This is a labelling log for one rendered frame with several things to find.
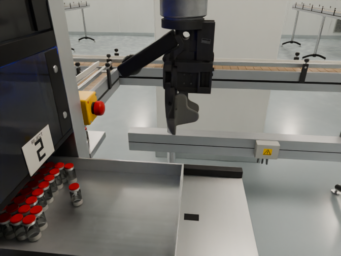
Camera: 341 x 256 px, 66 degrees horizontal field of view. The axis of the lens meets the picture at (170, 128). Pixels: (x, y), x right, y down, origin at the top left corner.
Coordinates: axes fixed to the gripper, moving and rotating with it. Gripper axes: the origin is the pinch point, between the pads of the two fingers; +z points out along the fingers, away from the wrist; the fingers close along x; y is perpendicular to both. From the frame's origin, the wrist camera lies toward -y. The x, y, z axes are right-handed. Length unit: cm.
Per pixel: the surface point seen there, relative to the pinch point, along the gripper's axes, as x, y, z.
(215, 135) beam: 86, 17, 49
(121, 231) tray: -12.4, -7.9, 15.6
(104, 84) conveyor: 59, -34, 12
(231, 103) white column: 143, 32, 53
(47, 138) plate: -4.5, -23.3, 1.2
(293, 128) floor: 208, 107, 104
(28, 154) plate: -10.7, -23.3, 0.6
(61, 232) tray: -13.8, -18.9, 15.6
